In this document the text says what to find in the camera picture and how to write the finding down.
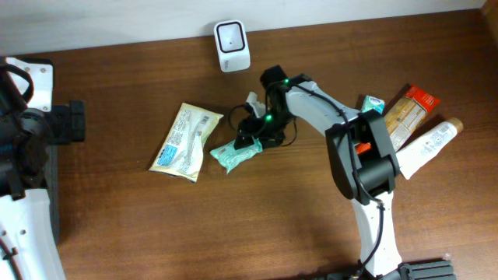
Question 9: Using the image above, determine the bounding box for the small mint green bar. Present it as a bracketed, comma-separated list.
[360, 96, 385, 114]

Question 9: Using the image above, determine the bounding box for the black mesh basket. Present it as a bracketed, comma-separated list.
[44, 145, 60, 244]

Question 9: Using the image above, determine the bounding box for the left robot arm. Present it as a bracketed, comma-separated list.
[1, 57, 86, 279]

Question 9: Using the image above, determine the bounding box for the orange spaghetti package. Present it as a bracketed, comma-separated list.
[384, 85, 440, 152]

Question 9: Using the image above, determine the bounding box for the wooden side panel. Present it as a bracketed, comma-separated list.
[481, 0, 498, 40]

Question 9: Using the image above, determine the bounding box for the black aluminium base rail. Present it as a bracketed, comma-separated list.
[310, 259, 457, 280]

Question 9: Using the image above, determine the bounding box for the teal snack packet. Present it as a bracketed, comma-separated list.
[210, 139, 263, 173]

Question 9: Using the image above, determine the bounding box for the white Pantene tube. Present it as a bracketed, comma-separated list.
[396, 117, 464, 180]

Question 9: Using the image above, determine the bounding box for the cream wipes packet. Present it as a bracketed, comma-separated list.
[149, 103, 223, 183]

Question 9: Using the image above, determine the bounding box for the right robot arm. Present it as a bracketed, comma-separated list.
[232, 65, 402, 279]

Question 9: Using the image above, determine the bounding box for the white cube barcode scanner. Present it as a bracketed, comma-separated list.
[213, 20, 251, 73]

